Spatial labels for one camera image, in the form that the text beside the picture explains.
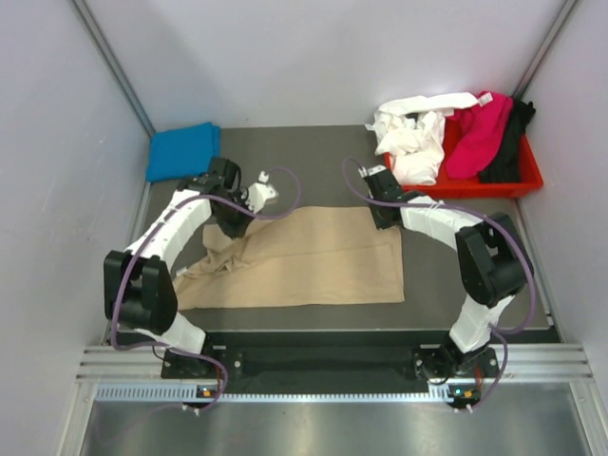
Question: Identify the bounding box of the aluminium frame rail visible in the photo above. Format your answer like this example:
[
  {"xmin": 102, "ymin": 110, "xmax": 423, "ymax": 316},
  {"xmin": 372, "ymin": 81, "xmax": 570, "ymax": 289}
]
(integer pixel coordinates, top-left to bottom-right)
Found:
[{"xmin": 76, "ymin": 344, "xmax": 593, "ymax": 383}]

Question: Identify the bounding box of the black t shirt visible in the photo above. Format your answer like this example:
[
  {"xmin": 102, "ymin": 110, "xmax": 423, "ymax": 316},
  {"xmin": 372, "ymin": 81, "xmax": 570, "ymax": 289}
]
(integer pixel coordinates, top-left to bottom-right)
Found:
[{"xmin": 478, "ymin": 100, "xmax": 536, "ymax": 183}]

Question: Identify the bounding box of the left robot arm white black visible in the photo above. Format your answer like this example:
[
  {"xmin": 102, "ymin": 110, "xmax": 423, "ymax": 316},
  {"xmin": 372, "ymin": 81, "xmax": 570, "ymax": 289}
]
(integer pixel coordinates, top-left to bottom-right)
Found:
[{"xmin": 104, "ymin": 158, "xmax": 253, "ymax": 377}]

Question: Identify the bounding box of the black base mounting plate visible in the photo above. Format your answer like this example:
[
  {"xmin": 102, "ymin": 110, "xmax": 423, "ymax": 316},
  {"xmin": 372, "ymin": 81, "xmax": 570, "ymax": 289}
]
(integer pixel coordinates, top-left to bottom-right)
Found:
[{"xmin": 160, "ymin": 329, "xmax": 500, "ymax": 394}]

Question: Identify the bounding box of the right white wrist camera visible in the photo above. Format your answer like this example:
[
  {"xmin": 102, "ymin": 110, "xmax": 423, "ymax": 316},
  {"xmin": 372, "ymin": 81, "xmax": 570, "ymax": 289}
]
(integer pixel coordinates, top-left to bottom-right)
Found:
[{"xmin": 359, "ymin": 165, "xmax": 387, "ymax": 179}]

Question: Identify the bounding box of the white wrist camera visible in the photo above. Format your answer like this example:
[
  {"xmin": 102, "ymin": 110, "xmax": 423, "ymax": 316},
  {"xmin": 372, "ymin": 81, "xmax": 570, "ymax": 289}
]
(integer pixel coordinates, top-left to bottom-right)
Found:
[
  {"xmin": 359, "ymin": 165, "xmax": 387, "ymax": 179},
  {"xmin": 246, "ymin": 171, "xmax": 279, "ymax": 214}
]

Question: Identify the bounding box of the red plastic bin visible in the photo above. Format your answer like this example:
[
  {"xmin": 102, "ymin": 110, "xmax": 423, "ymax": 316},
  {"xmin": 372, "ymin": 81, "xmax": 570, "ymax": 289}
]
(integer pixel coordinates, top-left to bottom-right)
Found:
[{"xmin": 403, "ymin": 135, "xmax": 543, "ymax": 200}]

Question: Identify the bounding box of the grey slotted cable duct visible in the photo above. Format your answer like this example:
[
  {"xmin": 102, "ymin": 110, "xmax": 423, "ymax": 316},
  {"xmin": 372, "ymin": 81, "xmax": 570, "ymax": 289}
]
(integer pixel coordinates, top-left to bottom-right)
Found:
[{"xmin": 95, "ymin": 383, "xmax": 479, "ymax": 404}]

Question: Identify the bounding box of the pink t shirt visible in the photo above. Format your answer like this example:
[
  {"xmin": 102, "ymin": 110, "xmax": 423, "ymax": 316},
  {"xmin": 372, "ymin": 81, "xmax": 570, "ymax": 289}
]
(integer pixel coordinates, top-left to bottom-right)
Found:
[{"xmin": 445, "ymin": 91, "xmax": 514, "ymax": 180}]

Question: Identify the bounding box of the beige t shirt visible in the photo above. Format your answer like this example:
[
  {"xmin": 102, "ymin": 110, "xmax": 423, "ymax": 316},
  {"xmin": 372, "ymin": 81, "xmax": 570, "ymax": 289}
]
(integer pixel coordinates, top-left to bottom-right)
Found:
[{"xmin": 174, "ymin": 206, "xmax": 405, "ymax": 311}]

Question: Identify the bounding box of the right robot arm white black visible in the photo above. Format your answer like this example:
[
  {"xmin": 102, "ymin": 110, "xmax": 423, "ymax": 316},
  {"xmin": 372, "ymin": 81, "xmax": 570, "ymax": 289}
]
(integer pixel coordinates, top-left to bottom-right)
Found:
[{"xmin": 359, "ymin": 165, "xmax": 533, "ymax": 381}]

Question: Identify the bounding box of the folded blue t shirt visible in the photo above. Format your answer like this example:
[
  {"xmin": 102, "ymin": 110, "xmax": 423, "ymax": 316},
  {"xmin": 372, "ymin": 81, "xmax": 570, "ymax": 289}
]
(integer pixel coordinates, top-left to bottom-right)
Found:
[{"xmin": 145, "ymin": 122, "xmax": 220, "ymax": 183}]

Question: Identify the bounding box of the white t shirt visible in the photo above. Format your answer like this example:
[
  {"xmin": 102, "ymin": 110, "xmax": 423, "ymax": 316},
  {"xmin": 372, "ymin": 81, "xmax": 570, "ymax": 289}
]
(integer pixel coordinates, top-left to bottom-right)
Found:
[{"xmin": 366, "ymin": 92, "xmax": 479, "ymax": 186}]

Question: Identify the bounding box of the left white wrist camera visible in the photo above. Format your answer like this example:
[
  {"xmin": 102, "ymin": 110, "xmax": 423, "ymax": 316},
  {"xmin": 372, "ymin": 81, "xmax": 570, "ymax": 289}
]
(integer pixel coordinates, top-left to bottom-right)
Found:
[{"xmin": 246, "ymin": 171, "xmax": 279, "ymax": 214}]

